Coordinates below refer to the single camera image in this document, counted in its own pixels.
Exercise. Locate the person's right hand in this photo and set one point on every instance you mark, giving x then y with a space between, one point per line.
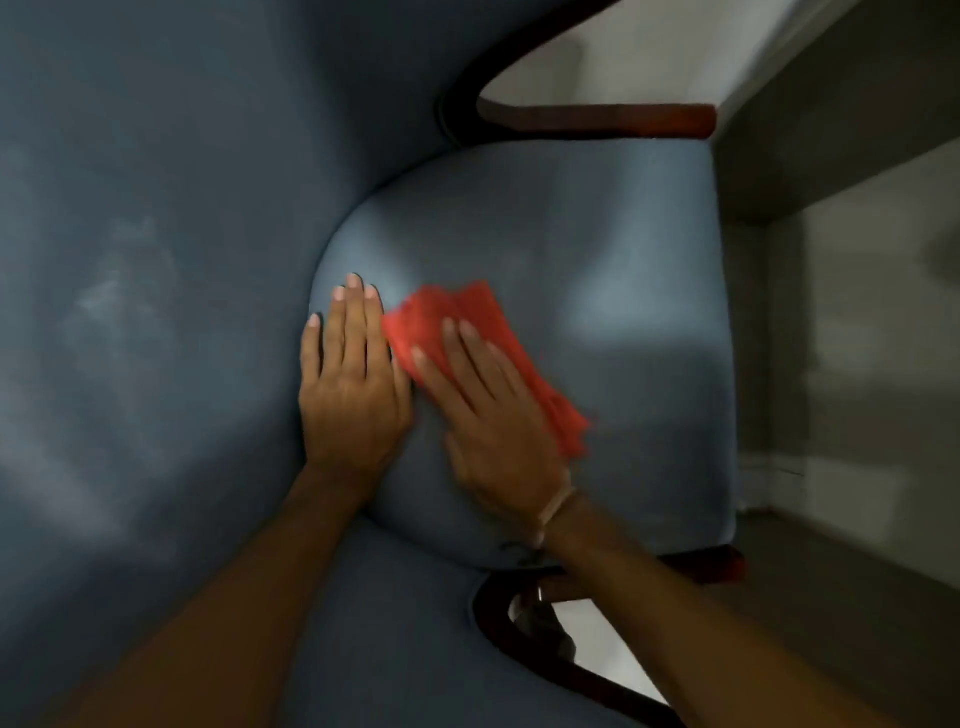
502 450

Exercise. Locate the person's right forearm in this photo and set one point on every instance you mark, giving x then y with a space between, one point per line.
690 645

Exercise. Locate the red cleaning cloth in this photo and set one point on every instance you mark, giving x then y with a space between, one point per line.
487 337

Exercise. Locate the person's left hand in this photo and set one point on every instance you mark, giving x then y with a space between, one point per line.
352 412

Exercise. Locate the person's right middle finger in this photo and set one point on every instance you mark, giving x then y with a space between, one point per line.
457 360

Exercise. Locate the person's left forearm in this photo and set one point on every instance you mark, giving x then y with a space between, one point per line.
225 622

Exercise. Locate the person's left little finger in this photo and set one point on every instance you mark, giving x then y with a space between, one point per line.
311 349

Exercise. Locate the person's left thumb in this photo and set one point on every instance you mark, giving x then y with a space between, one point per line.
403 394

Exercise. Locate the white thread wristband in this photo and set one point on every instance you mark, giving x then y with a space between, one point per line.
553 510

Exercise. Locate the blue upholstered armchair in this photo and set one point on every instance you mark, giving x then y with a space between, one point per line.
225 300

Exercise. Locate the person's right thumb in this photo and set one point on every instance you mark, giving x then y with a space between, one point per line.
459 461

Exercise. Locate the person's left middle finger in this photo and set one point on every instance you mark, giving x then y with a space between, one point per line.
354 322

